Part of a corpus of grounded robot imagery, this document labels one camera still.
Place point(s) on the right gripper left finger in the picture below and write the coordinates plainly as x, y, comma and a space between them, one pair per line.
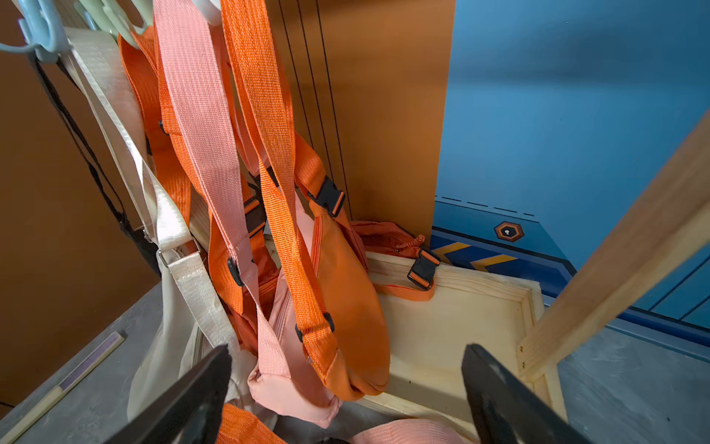
190, 411

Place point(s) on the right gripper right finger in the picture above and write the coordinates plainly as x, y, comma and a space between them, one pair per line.
504, 410

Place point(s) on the pink waist bag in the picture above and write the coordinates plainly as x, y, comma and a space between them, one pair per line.
409, 431

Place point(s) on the beige crescent bag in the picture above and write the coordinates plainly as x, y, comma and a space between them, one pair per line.
194, 320

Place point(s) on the dark orange waist bag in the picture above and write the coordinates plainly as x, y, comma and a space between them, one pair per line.
390, 239

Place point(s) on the light blue hook leftmost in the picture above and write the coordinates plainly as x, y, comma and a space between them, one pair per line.
43, 31

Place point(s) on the wooden clothes rack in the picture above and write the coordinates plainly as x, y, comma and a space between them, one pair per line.
667, 225

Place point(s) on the black strap bag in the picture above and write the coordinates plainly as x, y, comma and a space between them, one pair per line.
107, 190

